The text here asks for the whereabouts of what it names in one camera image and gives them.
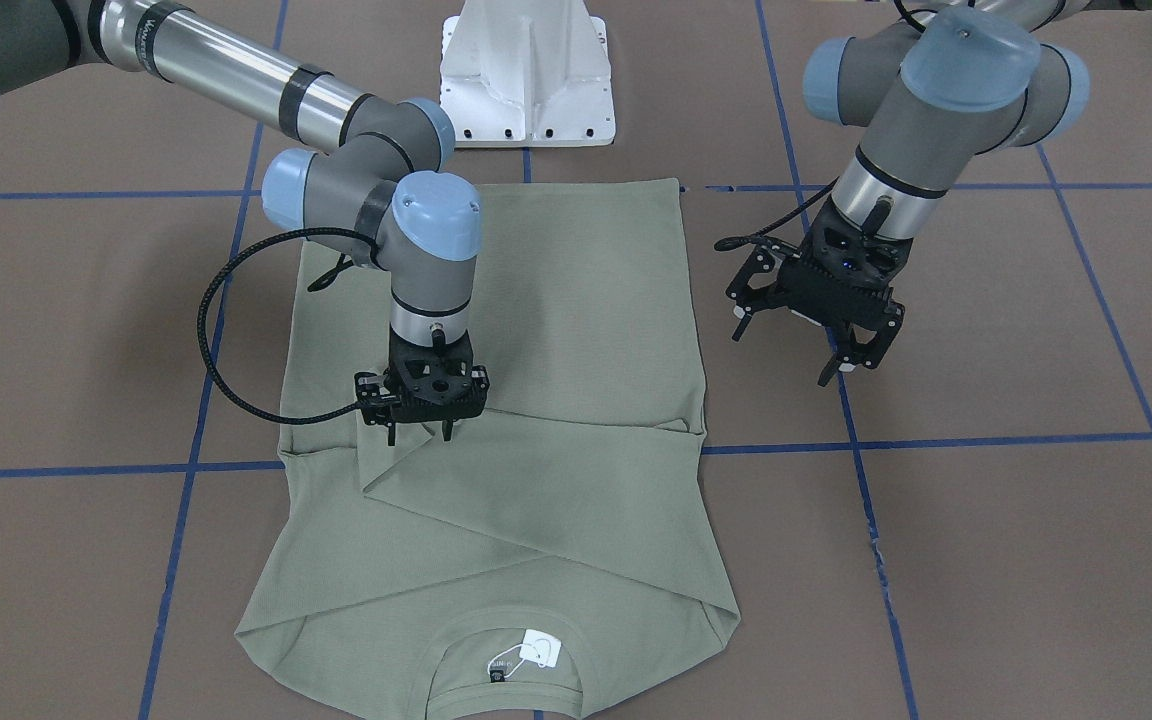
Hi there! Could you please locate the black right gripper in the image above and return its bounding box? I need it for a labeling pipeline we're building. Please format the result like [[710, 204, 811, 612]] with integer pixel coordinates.
[[355, 331, 490, 447]]

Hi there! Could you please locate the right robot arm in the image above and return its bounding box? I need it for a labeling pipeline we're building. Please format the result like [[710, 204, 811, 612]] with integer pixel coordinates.
[[0, 1, 490, 438]]

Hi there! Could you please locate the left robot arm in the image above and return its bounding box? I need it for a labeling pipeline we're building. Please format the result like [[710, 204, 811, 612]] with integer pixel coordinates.
[[717, 1, 1091, 386]]

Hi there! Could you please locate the white paper hang tag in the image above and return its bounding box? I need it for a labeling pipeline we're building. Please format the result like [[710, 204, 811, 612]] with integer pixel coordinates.
[[518, 628, 562, 669]]

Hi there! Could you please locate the black braided right gripper cable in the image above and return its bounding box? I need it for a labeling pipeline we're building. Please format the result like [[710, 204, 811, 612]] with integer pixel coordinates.
[[197, 227, 382, 426]]

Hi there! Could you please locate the olive green long-sleeve shirt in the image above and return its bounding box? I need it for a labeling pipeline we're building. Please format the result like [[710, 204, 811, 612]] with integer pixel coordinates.
[[236, 179, 740, 719]]

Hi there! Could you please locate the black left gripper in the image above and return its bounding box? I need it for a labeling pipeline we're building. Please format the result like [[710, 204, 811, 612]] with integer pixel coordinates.
[[726, 222, 905, 387]]

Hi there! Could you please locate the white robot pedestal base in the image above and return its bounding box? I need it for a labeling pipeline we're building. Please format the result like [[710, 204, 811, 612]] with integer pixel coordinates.
[[439, 1, 617, 149]]

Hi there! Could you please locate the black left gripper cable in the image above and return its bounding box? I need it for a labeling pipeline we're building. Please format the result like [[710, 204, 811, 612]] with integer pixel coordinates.
[[714, 195, 834, 251]]

